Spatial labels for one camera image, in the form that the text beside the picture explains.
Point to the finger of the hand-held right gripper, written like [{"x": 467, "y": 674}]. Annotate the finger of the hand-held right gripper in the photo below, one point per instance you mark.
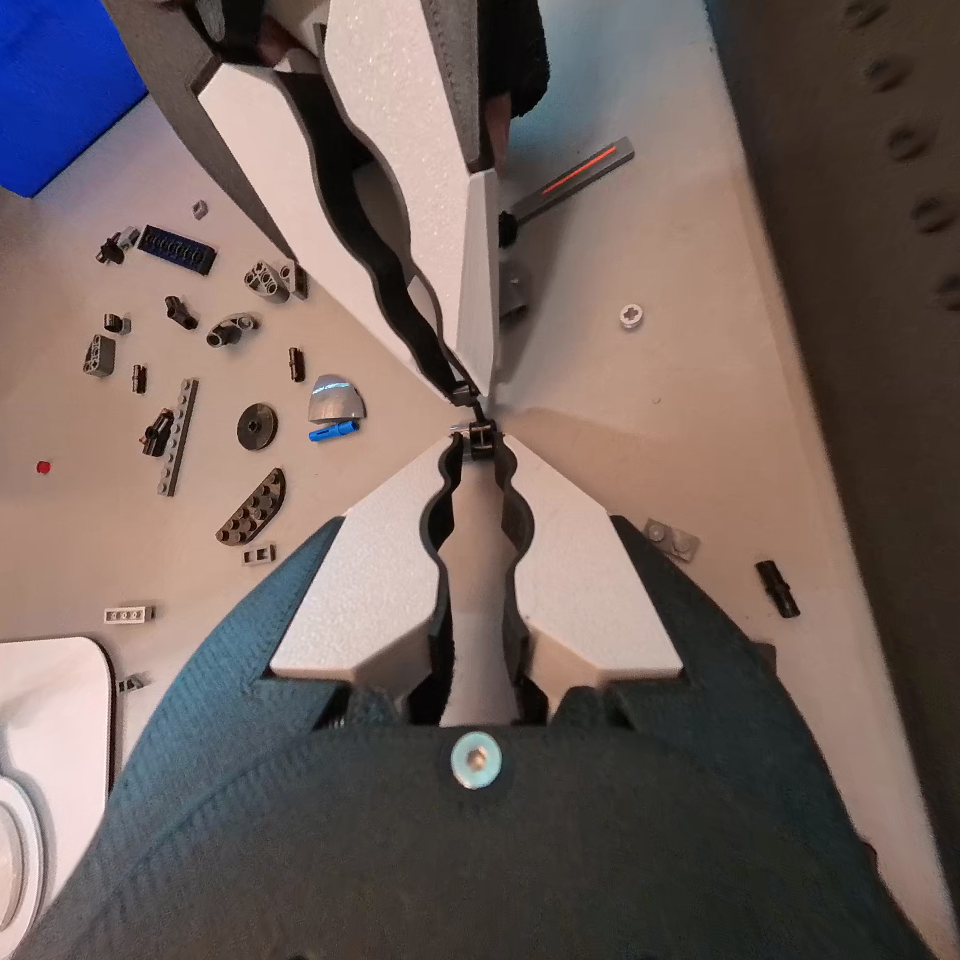
[
  {"x": 420, "y": 150},
  {"x": 255, "y": 135}
]

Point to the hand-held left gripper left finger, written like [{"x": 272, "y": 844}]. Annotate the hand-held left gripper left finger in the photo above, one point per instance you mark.
[{"x": 352, "y": 600}]

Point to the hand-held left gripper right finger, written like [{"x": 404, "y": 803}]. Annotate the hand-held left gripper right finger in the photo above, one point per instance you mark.
[{"x": 600, "y": 600}]

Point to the dark grey lego connector assembly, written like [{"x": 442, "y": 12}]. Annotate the dark grey lego connector assembly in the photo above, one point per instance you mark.
[{"x": 476, "y": 439}]

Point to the grey two-stud lego plate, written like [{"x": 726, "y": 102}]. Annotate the grey two-stud lego plate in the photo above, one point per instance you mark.
[{"x": 673, "y": 538}]

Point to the grey two-hole lego plate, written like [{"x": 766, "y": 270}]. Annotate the grey two-hole lego plate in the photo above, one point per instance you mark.
[{"x": 259, "y": 553}]

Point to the black lego gear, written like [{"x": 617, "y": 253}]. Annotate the black lego gear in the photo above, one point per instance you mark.
[{"x": 508, "y": 229}]

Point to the long black lego plate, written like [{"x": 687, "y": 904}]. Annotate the long black lego plate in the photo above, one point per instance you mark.
[{"x": 178, "y": 249}]

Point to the dark half-round lego plate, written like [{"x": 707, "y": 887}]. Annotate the dark half-round lego plate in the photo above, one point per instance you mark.
[{"x": 251, "y": 506}]

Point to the small grey lego connector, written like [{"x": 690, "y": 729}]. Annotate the small grey lego connector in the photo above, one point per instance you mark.
[{"x": 300, "y": 279}]

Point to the red-striped dark lego tile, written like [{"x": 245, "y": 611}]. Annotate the red-striped dark lego tile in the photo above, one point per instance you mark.
[{"x": 574, "y": 176}]

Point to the small grey lego tile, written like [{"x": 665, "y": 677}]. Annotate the small grey lego tile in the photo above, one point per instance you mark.
[{"x": 131, "y": 234}]

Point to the long blue lego pin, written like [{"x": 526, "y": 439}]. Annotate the long blue lego pin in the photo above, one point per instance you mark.
[{"x": 334, "y": 433}]

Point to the grey curved lego wedge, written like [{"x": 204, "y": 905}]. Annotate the grey curved lego wedge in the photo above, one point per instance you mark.
[{"x": 514, "y": 292}]

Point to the thick black lego pin connector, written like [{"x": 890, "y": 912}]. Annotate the thick black lego pin connector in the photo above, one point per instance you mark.
[{"x": 777, "y": 589}]

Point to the black lego cross piece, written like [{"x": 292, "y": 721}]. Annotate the black lego cross piece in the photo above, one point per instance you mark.
[{"x": 112, "y": 247}]

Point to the black angled lego pin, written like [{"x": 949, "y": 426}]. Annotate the black angled lego pin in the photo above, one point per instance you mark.
[{"x": 180, "y": 313}]

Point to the grey curved lego pin piece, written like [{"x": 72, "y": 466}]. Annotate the grey curved lego pin piece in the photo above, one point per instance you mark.
[{"x": 232, "y": 328}]

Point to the round dark lego dish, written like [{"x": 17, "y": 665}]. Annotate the round dark lego dish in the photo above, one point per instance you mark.
[{"x": 257, "y": 426}]

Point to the curved grey-blue lego slope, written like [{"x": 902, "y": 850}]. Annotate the curved grey-blue lego slope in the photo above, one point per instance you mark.
[{"x": 335, "y": 397}]

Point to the light grey four-stud lego plate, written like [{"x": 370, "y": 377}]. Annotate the light grey four-stud lego plate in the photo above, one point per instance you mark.
[{"x": 129, "y": 614}]

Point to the short black lego pin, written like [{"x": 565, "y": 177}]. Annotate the short black lego pin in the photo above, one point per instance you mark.
[
  {"x": 296, "y": 364},
  {"x": 139, "y": 379}
]

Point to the small black lego connector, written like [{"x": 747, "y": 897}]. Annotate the small black lego connector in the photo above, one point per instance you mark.
[{"x": 116, "y": 324}]

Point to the grey lego clip piece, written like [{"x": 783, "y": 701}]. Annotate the grey lego clip piece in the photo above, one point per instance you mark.
[{"x": 131, "y": 682}]

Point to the long grey lego plate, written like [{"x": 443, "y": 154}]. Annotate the long grey lego plate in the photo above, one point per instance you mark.
[{"x": 178, "y": 436}]

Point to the black and brown lego connector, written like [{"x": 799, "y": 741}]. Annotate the black and brown lego connector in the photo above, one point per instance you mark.
[{"x": 156, "y": 433}]

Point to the dark grey thick lego liftarm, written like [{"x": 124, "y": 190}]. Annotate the dark grey thick lego liftarm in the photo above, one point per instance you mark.
[{"x": 99, "y": 355}]

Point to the white round lego stud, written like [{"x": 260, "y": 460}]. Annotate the white round lego stud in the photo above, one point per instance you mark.
[{"x": 632, "y": 316}]

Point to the person's right hand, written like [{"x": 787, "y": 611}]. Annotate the person's right hand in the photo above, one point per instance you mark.
[{"x": 496, "y": 127}]

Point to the blue plastic bin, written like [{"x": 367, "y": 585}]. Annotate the blue plastic bin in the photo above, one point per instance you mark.
[{"x": 52, "y": 75}]

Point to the white book stand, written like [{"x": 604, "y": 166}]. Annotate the white book stand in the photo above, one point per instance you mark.
[{"x": 52, "y": 750}]

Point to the black dotted chair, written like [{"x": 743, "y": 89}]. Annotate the black dotted chair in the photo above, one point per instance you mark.
[{"x": 862, "y": 375}]

